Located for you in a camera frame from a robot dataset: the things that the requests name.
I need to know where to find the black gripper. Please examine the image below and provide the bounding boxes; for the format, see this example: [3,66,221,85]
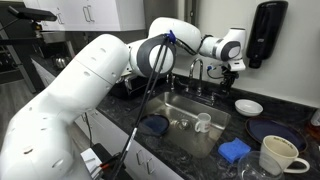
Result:
[220,68,240,97]

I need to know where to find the chrome faucet lever handle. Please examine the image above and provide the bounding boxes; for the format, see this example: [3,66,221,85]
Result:
[210,90,228,104]
[165,73,177,93]

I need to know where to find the chrome gooseneck faucet spout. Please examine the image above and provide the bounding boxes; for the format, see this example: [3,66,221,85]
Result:
[185,58,216,107]

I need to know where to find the white shallow bowl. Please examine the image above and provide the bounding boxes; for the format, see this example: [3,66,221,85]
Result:
[234,98,264,117]

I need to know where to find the small white mug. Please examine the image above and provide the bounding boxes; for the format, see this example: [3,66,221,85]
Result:
[194,112,212,134]

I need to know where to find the dark blue plate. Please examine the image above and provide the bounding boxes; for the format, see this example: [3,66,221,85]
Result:
[245,116,308,153]

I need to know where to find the metal sink drain strainer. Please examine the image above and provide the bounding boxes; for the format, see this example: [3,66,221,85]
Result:
[173,118,193,132]

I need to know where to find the blue sponge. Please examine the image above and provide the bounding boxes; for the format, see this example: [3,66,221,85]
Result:
[218,137,252,164]

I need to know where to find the stainless steel sink basin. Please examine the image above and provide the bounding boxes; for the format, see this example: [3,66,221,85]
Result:
[131,91,232,159]

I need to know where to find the blue bowl in sink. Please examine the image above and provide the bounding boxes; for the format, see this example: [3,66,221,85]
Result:
[138,113,171,137]

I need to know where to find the large cream mug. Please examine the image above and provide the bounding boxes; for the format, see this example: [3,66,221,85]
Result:
[259,134,311,176]

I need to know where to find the clear glass bowl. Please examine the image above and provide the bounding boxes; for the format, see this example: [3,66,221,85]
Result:
[237,150,286,180]

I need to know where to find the black dish rack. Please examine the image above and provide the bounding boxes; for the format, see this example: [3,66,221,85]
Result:
[109,74,168,100]

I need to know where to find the white base cabinets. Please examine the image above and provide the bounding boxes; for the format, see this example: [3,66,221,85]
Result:
[31,59,184,180]

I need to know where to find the black clamp with orange mark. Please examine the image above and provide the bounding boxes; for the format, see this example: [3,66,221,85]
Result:
[91,143,128,180]

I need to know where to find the white box with label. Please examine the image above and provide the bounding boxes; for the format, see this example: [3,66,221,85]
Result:
[80,148,104,180]

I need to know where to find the shiny metal kettle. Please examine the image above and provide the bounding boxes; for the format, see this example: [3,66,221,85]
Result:
[53,55,74,70]

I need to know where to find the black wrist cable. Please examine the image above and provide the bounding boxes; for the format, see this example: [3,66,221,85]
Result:
[205,64,225,81]

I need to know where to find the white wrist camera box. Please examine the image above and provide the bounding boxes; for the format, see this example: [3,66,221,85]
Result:
[227,59,247,72]

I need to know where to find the black wall soap dispenser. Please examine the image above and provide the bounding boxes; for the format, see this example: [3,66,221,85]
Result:
[245,0,290,69]

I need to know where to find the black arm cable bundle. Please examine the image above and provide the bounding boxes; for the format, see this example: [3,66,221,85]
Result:
[111,30,178,180]

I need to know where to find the thin black hanging cable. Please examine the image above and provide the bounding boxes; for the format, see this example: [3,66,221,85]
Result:
[83,113,95,148]

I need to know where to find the white wall cabinet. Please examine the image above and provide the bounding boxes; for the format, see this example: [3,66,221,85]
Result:
[23,0,147,32]

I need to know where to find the black camera bar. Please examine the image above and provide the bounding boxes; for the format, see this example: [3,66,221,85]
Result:
[7,5,58,22]

